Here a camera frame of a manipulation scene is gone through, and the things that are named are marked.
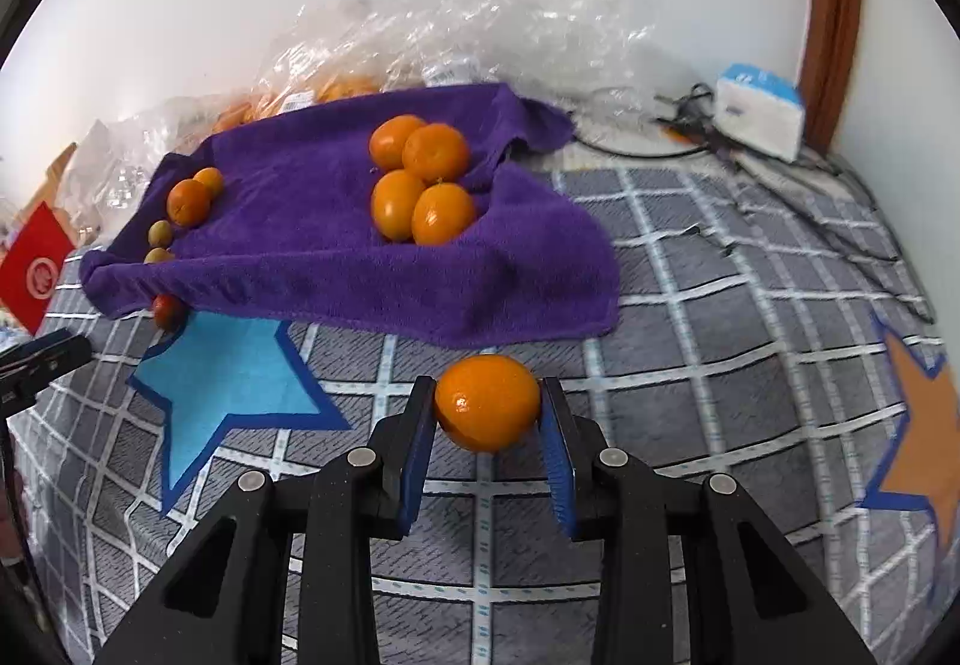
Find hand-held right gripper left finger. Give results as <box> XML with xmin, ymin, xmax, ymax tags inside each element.
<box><xmin>94</xmin><ymin>376</ymin><xmax>437</xmax><ymax>665</ymax></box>

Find large orange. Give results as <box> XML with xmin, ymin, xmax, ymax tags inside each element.
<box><xmin>434</xmin><ymin>355</ymin><xmax>542</xmax><ymax>454</ymax></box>

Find orange kumquat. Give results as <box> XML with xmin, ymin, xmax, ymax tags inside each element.
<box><xmin>152</xmin><ymin>294</ymin><xmax>188</xmax><ymax>330</ymax></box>

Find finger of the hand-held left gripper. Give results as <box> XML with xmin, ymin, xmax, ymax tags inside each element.
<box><xmin>0</xmin><ymin>329</ymin><xmax>93</xmax><ymax>412</ymax></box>

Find crumpled clear plastic bag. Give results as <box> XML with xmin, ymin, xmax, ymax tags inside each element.
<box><xmin>251</xmin><ymin>0</ymin><xmax>655</xmax><ymax>137</ymax></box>

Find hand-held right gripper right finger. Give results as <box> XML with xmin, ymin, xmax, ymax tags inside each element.
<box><xmin>538</xmin><ymin>376</ymin><xmax>878</xmax><ymax>665</ymax></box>

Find purple towel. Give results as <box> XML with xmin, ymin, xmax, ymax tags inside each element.
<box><xmin>79</xmin><ymin>82</ymin><xmax>622</xmax><ymax>349</ymax></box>

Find mandarin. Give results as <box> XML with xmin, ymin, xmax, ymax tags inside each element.
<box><xmin>369</xmin><ymin>115</ymin><xmax>428</xmax><ymax>171</ymax></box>
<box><xmin>403</xmin><ymin>122</ymin><xmax>472</xmax><ymax>184</ymax></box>
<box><xmin>411</xmin><ymin>182</ymin><xmax>479</xmax><ymax>247</ymax></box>
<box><xmin>370</xmin><ymin>170</ymin><xmax>427</xmax><ymax>241</ymax></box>

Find grey checked bed sheet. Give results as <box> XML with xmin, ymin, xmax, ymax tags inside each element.
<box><xmin>0</xmin><ymin>140</ymin><xmax>960</xmax><ymax>665</ymax></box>

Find red paper bag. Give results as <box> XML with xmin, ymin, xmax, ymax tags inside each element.
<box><xmin>0</xmin><ymin>201</ymin><xmax>77</xmax><ymax>336</ymax></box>

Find brown paper bag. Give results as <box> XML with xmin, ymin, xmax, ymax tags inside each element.
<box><xmin>28</xmin><ymin>142</ymin><xmax>80</xmax><ymax>216</ymax></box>

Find white and blue box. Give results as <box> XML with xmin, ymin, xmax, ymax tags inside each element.
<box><xmin>712</xmin><ymin>62</ymin><xmax>808</xmax><ymax>162</ymax></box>

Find black cables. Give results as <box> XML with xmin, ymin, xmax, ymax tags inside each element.
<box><xmin>581</xmin><ymin>82</ymin><xmax>938</xmax><ymax>326</ymax></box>

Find wooden door frame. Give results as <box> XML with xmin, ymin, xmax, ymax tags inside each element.
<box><xmin>805</xmin><ymin>0</ymin><xmax>865</xmax><ymax>157</ymax></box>

